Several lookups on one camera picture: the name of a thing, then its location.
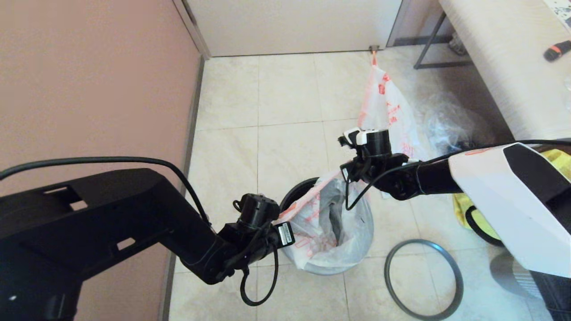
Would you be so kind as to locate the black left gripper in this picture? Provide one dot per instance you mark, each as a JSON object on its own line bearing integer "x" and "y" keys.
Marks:
{"x": 254, "y": 243}

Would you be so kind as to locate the small white object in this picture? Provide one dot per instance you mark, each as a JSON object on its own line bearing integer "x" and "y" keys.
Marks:
{"x": 456, "y": 44}

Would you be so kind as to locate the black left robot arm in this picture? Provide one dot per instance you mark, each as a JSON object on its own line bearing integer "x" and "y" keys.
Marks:
{"x": 89, "y": 223}

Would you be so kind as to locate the small metal door stopper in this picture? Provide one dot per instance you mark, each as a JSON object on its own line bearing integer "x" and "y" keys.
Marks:
{"x": 374, "y": 48}

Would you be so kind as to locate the black round trash bin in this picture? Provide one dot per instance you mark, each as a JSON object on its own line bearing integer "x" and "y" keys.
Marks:
{"x": 296, "y": 191}

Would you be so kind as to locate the black-printed white paper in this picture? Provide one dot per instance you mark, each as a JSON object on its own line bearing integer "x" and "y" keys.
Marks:
{"x": 560, "y": 9}

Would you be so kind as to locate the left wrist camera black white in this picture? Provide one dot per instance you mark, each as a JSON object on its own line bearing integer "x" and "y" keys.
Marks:
{"x": 258, "y": 209}

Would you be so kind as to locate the clear plastic bag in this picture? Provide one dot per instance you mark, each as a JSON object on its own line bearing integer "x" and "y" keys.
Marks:
{"x": 450, "y": 120}

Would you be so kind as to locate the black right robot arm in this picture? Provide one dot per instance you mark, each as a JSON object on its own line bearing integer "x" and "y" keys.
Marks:
{"x": 490, "y": 191}

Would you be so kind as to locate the beige table with metal legs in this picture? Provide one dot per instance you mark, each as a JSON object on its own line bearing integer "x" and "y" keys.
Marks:
{"x": 441, "y": 66}

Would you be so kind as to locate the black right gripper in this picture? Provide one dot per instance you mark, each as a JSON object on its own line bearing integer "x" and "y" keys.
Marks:
{"x": 366, "y": 169}

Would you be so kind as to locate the dark items in clear bag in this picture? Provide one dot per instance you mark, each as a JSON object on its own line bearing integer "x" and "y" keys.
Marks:
{"x": 461, "y": 146}

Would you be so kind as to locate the white door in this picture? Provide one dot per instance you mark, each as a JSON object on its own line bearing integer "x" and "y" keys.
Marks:
{"x": 294, "y": 26}

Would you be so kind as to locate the black and red marker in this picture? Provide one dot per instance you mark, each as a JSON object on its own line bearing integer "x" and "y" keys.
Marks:
{"x": 556, "y": 50}

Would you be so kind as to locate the grey ribbed robot base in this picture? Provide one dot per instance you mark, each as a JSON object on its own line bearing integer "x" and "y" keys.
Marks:
{"x": 508, "y": 276}

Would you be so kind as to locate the grey door frame post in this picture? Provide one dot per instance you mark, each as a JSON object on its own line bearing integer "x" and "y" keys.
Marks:
{"x": 192, "y": 26}

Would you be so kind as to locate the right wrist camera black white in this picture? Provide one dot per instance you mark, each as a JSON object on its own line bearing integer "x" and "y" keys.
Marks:
{"x": 377, "y": 142}

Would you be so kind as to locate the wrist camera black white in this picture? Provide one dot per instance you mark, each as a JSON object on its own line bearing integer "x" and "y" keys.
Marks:
{"x": 377, "y": 142}
{"x": 258, "y": 209}

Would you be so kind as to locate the yellow non-woven bag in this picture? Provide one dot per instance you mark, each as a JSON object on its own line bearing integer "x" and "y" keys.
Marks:
{"x": 466, "y": 209}

